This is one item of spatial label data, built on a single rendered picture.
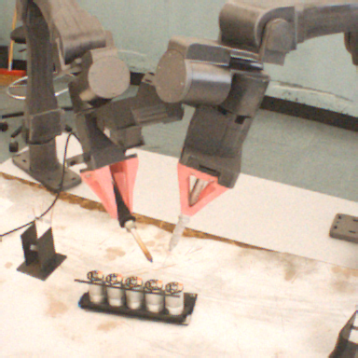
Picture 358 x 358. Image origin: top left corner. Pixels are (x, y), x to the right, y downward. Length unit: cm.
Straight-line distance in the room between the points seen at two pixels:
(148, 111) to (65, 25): 24
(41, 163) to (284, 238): 51
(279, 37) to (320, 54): 270
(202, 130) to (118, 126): 13
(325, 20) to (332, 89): 266
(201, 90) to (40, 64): 55
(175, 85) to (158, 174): 61
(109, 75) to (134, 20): 302
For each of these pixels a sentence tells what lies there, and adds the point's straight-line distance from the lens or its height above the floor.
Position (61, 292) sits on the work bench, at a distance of 92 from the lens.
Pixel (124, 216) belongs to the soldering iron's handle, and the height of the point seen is 88.
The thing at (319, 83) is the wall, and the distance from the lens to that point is 339.
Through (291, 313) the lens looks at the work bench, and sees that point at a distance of 88.
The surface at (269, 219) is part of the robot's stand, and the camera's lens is 108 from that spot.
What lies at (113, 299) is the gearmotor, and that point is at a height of 78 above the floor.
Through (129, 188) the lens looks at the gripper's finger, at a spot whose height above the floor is 91.
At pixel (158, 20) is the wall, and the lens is 369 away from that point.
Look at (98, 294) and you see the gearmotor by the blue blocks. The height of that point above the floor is 79.
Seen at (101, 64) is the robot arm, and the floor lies 109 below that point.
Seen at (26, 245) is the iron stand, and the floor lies 79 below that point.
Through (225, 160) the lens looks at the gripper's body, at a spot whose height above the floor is 102.
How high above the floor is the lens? 133
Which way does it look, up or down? 29 degrees down
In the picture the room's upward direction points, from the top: straight up
